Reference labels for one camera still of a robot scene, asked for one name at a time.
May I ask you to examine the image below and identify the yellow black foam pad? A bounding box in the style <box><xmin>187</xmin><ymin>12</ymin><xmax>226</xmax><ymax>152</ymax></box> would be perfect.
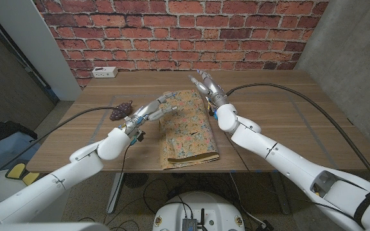
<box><xmin>4</xmin><ymin>162</ymin><xmax>40</xmax><ymax>187</ymax></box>

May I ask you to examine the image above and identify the white power strip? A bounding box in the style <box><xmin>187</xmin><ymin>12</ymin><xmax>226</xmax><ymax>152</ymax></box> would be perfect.
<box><xmin>91</xmin><ymin>66</ymin><xmax>119</xmax><ymax>79</ymax></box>

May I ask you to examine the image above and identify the white table leg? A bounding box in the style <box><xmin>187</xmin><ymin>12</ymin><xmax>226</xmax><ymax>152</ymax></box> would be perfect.
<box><xmin>106</xmin><ymin>172</ymin><xmax>125</xmax><ymax>214</ymax></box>

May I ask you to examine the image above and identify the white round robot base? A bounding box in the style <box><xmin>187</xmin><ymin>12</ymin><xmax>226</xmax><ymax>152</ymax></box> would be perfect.
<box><xmin>152</xmin><ymin>191</ymin><xmax>246</xmax><ymax>231</ymax></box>

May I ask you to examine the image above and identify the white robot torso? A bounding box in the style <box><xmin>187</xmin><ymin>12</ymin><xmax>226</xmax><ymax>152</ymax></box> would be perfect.
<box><xmin>0</xmin><ymin>221</ymin><xmax>110</xmax><ymax>231</ymax></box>

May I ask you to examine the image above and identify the white floor cable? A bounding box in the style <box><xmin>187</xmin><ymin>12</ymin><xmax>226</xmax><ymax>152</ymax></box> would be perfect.
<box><xmin>229</xmin><ymin>173</ymin><xmax>266</xmax><ymax>227</ymax></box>

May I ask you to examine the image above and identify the grey electronics box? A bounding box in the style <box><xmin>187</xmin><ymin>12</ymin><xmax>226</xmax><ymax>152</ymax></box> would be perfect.
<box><xmin>181</xmin><ymin>218</ymin><xmax>198</xmax><ymax>231</ymax></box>

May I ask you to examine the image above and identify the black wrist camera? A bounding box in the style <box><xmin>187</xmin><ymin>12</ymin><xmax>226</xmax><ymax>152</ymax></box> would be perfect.
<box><xmin>130</xmin><ymin>130</ymin><xmax>146</xmax><ymax>146</ymax></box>
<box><xmin>206</xmin><ymin>102</ymin><xmax>218</xmax><ymax>121</ymax></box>

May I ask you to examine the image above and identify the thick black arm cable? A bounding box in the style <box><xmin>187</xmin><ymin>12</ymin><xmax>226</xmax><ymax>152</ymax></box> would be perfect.
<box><xmin>225</xmin><ymin>82</ymin><xmax>370</xmax><ymax>197</ymax></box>
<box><xmin>0</xmin><ymin>106</ymin><xmax>121</xmax><ymax>185</ymax></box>

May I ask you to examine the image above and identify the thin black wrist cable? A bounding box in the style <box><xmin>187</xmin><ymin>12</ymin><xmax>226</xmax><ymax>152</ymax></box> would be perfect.
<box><xmin>222</xmin><ymin>130</ymin><xmax>260</xmax><ymax>193</ymax></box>
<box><xmin>103</xmin><ymin>142</ymin><xmax>131</xmax><ymax>224</ymax></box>

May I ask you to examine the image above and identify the tan floral cloth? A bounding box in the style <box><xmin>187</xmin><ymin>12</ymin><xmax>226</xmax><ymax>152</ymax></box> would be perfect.
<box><xmin>158</xmin><ymin>89</ymin><xmax>220</xmax><ymax>170</ymax></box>

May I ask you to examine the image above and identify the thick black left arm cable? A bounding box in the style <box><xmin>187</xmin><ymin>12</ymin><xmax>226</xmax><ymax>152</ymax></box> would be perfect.
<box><xmin>0</xmin><ymin>106</ymin><xmax>121</xmax><ymax>185</ymax></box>

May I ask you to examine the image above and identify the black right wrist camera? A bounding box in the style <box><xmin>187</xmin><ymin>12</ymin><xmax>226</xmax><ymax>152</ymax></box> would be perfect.
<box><xmin>206</xmin><ymin>102</ymin><xmax>218</xmax><ymax>121</ymax></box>

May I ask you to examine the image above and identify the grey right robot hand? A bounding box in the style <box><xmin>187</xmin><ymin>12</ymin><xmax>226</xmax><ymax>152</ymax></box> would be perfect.
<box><xmin>188</xmin><ymin>69</ymin><xmax>229</xmax><ymax>107</ymax></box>

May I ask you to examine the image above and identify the black floor plug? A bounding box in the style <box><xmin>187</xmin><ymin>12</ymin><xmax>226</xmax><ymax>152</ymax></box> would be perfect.
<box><xmin>256</xmin><ymin>219</ymin><xmax>274</xmax><ymax>231</ymax></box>

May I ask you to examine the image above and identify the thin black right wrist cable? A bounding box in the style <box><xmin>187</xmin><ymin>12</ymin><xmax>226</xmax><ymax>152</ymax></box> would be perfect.
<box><xmin>222</xmin><ymin>130</ymin><xmax>260</xmax><ymax>193</ymax></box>

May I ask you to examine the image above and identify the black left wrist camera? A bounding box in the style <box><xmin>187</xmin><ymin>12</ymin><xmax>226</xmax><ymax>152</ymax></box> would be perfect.
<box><xmin>130</xmin><ymin>130</ymin><xmax>146</xmax><ymax>146</ymax></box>

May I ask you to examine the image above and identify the red brick print backdrop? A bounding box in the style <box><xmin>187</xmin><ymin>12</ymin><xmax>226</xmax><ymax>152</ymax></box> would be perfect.
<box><xmin>32</xmin><ymin>0</ymin><xmax>330</xmax><ymax>89</ymax></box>

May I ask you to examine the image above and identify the black round floor fan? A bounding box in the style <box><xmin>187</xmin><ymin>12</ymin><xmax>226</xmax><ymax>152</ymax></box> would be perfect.
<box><xmin>123</xmin><ymin>173</ymin><xmax>150</xmax><ymax>189</ymax></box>

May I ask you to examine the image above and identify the thin black left wrist cable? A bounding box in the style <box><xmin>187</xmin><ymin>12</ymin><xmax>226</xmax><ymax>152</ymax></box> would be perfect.
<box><xmin>103</xmin><ymin>142</ymin><xmax>131</xmax><ymax>224</ymax></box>

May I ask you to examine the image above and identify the grey table leg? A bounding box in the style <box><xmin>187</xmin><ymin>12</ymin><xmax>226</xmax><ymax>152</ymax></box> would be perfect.
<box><xmin>270</xmin><ymin>172</ymin><xmax>291</xmax><ymax>215</ymax></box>

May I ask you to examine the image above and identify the black cloth bag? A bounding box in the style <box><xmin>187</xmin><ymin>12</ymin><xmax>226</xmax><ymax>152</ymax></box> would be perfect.
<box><xmin>0</xmin><ymin>120</ymin><xmax>39</xmax><ymax>151</ymax></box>

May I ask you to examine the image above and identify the purple grape bunch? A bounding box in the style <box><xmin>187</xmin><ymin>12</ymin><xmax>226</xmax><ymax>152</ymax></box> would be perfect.
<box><xmin>109</xmin><ymin>100</ymin><xmax>134</xmax><ymax>122</ymax></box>

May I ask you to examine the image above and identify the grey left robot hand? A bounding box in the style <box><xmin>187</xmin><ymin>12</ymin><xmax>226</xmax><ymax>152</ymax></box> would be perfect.
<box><xmin>123</xmin><ymin>92</ymin><xmax>178</xmax><ymax>135</ymax></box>

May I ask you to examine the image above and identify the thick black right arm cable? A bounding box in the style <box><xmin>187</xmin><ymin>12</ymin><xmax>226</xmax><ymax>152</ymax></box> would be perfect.
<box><xmin>225</xmin><ymin>82</ymin><xmax>370</xmax><ymax>197</ymax></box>

